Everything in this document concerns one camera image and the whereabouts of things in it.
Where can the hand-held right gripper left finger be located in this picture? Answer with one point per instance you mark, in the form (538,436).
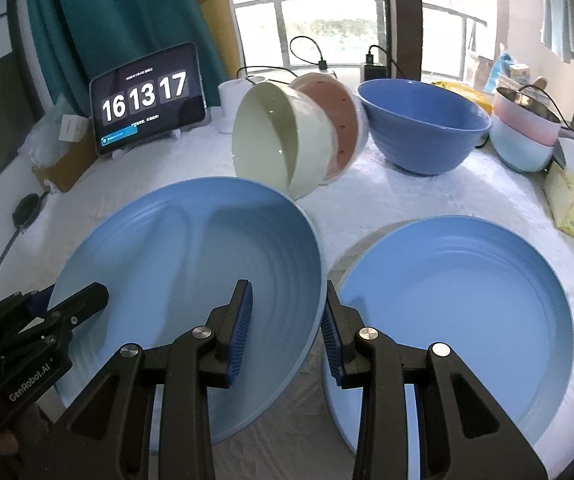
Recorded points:
(241,330)

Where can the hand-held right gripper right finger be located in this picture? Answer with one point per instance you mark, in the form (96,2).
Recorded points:
(331,340)

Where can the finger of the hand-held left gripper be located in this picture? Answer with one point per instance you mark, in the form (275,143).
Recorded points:
(12,310)
(82,305)

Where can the light blue plate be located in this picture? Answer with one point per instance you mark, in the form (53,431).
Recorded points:
(442,310)
(177,260)

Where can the green bowl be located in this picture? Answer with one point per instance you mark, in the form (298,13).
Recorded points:
(267,135)

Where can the pink strawberry bowl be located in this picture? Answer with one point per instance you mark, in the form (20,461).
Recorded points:
(339,115)

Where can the large blue bowl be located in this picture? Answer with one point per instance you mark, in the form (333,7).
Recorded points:
(422,120)

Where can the black round puck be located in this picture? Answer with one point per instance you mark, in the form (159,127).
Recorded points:
(27,210)

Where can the cardboard box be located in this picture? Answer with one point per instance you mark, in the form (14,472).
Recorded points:
(62,165)

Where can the small white box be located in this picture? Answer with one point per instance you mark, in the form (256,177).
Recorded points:
(77,129)

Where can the tablet with clock display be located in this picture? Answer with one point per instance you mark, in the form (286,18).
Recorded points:
(147,97)

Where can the white desk lamp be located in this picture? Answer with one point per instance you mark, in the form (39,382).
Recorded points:
(229,105)

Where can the small light blue bowl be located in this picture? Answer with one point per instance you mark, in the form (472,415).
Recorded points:
(517,152)

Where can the black charger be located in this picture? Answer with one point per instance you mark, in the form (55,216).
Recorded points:
(373,71)

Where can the yellow snack packet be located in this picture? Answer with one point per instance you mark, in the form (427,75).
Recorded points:
(462,94)

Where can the small pink bowl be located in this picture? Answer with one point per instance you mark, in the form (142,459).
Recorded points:
(517,122)

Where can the teal curtain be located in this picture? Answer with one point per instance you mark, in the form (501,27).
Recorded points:
(117,20)

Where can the yellow curtain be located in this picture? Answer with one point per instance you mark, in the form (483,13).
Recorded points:
(212,10)

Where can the white plastic basket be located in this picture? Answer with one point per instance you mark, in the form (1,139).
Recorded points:
(517,77)

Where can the balcony railing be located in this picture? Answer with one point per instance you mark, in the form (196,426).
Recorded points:
(277,5)

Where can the light blue hanging towel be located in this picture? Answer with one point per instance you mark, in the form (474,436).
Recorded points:
(562,15)

